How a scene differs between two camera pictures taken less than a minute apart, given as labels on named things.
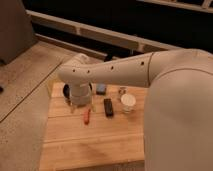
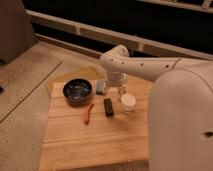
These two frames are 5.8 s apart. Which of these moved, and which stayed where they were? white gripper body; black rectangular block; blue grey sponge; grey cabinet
Moved: white gripper body
Stayed: black rectangular block; grey cabinet; blue grey sponge
